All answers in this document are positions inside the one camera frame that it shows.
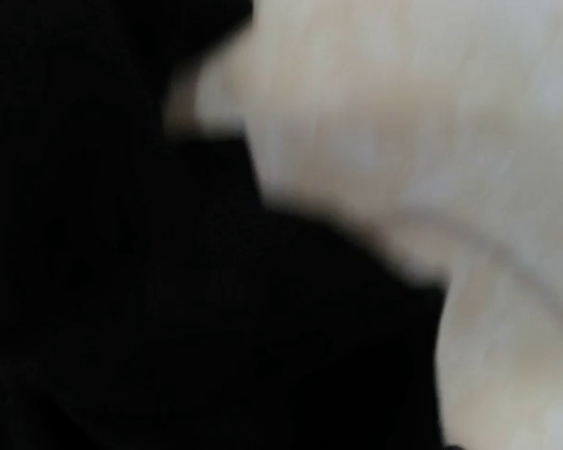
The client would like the black t-shirt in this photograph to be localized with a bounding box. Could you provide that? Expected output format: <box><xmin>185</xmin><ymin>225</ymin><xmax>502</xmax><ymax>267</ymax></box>
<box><xmin>0</xmin><ymin>1</ymin><xmax>442</xmax><ymax>449</ymax></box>

